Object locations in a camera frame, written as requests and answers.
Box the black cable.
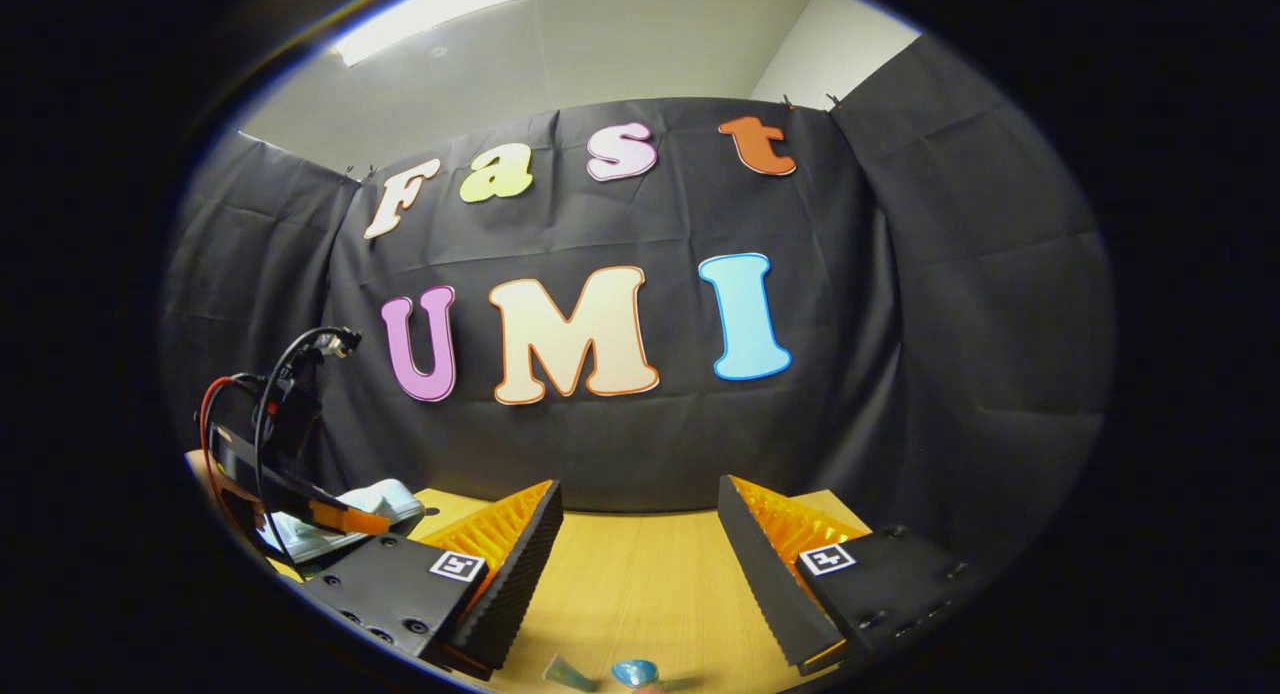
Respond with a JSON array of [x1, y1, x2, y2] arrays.
[[252, 326, 336, 570]]

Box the ceiling light panel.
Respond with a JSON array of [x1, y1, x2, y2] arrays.
[[330, 0, 531, 67]]

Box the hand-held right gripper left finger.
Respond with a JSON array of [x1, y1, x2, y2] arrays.
[[298, 479, 564, 680]]

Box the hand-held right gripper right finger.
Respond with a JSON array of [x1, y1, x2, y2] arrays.
[[717, 474, 1001, 675]]

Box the light blue suitcase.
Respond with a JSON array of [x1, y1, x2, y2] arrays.
[[258, 479, 427, 565]]

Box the black backdrop cloth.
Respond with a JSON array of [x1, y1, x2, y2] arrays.
[[160, 34, 1116, 565]]

